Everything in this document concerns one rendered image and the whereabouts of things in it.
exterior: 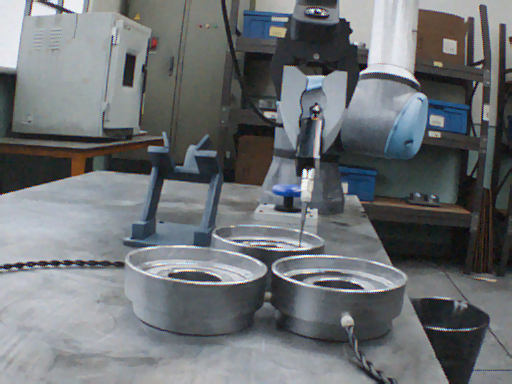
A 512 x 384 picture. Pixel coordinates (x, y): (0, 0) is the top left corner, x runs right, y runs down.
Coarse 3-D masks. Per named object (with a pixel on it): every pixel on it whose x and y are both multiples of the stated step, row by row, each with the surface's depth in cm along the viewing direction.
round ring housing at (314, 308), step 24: (288, 264) 46; (312, 264) 48; (336, 264) 48; (360, 264) 47; (384, 264) 46; (288, 288) 40; (312, 288) 38; (336, 288) 45; (360, 288) 44; (384, 288) 39; (288, 312) 40; (312, 312) 39; (336, 312) 38; (360, 312) 38; (384, 312) 39; (312, 336) 39; (336, 336) 39; (360, 336) 39
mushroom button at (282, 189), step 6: (276, 186) 67; (282, 186) 66; (288, 186) 66; (294, 186) 67; (300, 186) 68; (276, 192) 66; (282, 192) 66; (288, 192) 66; (294, 192) 66; (300, 192) 66; (288, 198) 67; (288, 204) 67
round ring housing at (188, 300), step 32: (128, 256) 41; (160, 256) 46; (192, 256) 47; (224, 256) 47; (128, 288) 40; (160, 288) 37; (192, 288) 37; (224, 288) 37; (256, 288) 40; (160, 320) 38; (192, 320) 38; (224, 320) 39
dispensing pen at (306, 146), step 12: (312, 108) 63; (312, 120) 60; (300, 132) 60; (312, 132) 59; (300, 144) 59; (312, 144) 59; (300, 156) 58; (312, 156) 58; (300, 168) 60; (312, 168) 59; (312, 180) 59; (300, 228) 57; (300, 240) 56
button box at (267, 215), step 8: (264, 208) 68; (272, 208) 68; (280, 208) 67; (288, 208) 67; (296, 208) 67; (312, 208) 70; (256, 216) 65; (264, 216) 65; (272, 216) 65; (280, 216) 64; (288, 216) 64; (296, 216) 64; (312, 216) 65; (256, 224) 65; (264, 224) 65; (272, 224) 65; (280, 224) 65; (288, 224) 65; (296, 224) 64; (312, 224) 64; (312, 232) 64
